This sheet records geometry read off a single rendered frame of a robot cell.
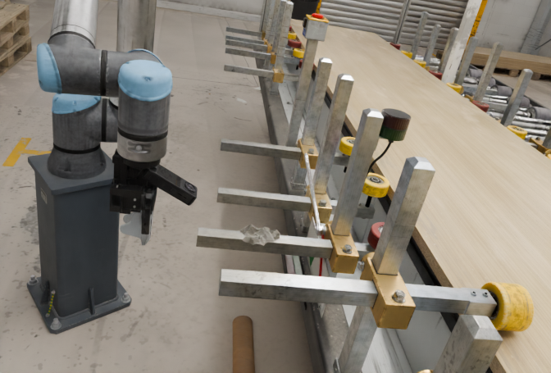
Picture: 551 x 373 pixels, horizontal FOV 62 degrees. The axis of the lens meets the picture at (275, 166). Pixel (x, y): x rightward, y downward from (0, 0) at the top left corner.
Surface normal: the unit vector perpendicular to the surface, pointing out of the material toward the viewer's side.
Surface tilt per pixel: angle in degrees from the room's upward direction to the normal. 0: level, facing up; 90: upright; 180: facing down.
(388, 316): 90
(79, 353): 0
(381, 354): 0
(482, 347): 90
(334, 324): 0
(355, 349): 90
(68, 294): 90
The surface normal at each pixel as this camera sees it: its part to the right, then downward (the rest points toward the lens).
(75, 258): 0.65, 0.44
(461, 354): -0.98, -0.11
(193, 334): 0.18, -0.88
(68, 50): 0.28, -0.60
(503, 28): 0.18, 0.47
